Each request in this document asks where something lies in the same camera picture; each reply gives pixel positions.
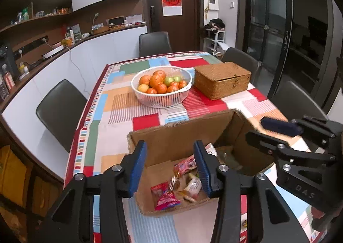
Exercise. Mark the flat white kitchen appliance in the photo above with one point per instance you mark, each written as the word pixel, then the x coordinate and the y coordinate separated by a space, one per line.
pixel 52 53

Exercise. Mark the dark brown door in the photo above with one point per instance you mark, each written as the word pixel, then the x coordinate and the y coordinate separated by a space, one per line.
pixel 187 26

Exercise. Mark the pink and white bar packet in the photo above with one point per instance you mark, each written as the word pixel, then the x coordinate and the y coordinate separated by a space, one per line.
pixel 185 165

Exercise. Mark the woven wicker basket with lid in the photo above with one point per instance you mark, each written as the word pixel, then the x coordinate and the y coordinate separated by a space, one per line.
pixel 222 79

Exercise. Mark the wooden box with black top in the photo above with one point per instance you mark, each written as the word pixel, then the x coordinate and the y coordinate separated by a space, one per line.
pixel 115 23

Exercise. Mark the colourful patchwork tablecloth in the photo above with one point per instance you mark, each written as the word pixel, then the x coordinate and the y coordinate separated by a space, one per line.
pixel 112 128

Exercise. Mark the white lower counter cabinets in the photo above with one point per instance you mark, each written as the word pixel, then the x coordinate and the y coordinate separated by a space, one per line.
pixel 101 53

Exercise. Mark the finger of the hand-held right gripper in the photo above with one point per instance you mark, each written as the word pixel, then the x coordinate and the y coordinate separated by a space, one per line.
pixel 278 126
pixel 264 141

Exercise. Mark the green apple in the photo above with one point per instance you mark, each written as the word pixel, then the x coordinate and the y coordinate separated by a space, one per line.
pixel 176 78
pixel 168 80

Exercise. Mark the pink snack packet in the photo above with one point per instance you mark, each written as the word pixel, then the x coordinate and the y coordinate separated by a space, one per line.
pixel 164 197

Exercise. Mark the pile of dark clothes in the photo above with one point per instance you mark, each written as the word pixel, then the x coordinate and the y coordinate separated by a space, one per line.
pixel 215 25

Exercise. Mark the dark grey dining chair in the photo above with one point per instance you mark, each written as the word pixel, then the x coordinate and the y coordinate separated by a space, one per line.
pixel 241 62
pixel 60 114
pixel 297 98
pixel 155 43

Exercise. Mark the tan snack bag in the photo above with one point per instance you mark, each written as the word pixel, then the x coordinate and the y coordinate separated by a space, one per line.
pixel 190 186

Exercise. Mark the pile of oranges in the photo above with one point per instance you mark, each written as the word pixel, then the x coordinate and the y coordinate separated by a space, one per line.
pixel 156 83

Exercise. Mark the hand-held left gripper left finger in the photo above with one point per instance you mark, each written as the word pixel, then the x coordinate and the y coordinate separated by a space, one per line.
pixel 138 168

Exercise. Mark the yellow storage bin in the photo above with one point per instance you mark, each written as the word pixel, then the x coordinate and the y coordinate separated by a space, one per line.
pixel 12 176

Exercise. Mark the small desk lamp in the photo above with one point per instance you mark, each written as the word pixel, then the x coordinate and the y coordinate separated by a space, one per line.
pixel 95 18

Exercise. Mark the white slotted fruit bowl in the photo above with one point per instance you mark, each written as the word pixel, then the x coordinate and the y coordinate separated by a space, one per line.
pixel 160 99

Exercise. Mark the white intercom panel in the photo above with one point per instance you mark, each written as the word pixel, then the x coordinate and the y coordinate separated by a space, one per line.
pixel 213 4

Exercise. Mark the black coffee machine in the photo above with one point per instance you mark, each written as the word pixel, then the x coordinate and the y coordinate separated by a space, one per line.
pixel 6 58

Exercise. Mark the black framed glass sliding door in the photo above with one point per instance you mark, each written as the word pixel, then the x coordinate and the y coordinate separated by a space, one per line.
pixel 268 31

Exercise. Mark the wooden wall shelf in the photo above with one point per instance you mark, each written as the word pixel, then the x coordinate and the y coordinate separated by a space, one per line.
pixel 40 22

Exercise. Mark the brown cardboard box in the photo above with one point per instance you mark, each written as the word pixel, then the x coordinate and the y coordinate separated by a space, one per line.
pixel 171 138

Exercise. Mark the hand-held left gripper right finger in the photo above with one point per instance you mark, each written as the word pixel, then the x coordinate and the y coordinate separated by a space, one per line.
pixel 204 170

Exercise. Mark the shallow wicker tray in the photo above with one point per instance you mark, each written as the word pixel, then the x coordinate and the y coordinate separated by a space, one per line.
pixel 100 30

